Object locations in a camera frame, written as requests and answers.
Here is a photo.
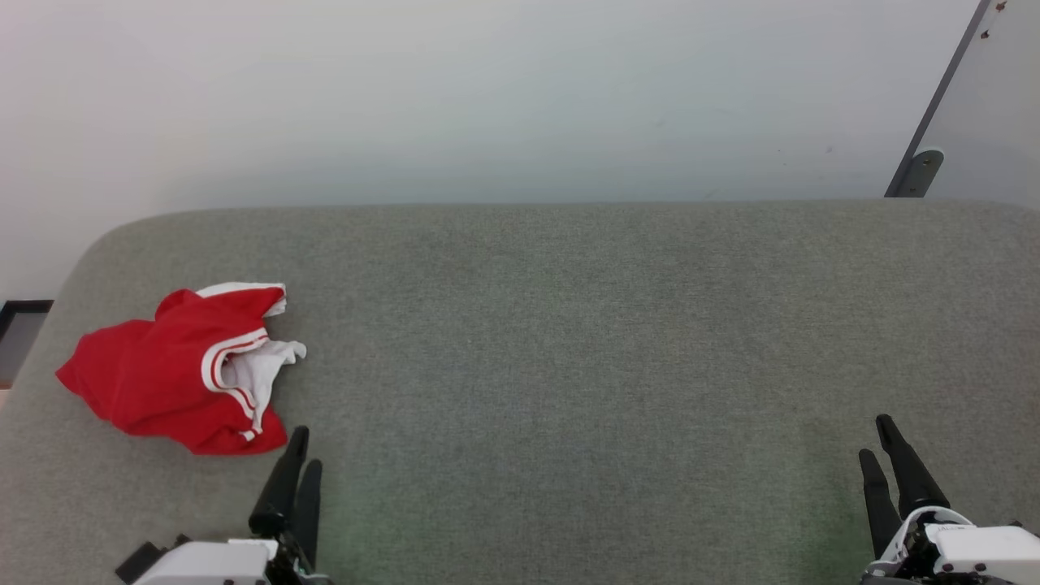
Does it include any red and white shirt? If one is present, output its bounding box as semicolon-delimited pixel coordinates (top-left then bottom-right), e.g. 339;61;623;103
55;281;308;457

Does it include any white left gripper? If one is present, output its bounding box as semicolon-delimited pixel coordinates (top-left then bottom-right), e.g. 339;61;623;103
132;426;332;585

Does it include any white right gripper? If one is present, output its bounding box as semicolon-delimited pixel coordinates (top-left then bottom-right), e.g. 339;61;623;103
858;414;1040;585

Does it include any black framed grey panel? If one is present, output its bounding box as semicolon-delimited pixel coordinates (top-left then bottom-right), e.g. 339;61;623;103
0;300;54;389

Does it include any grey board with dark edge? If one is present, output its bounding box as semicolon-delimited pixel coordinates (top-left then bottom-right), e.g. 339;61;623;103
884;0;1040;206

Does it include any grey metal bracket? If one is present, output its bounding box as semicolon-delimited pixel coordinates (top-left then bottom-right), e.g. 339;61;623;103
896;147;945;199

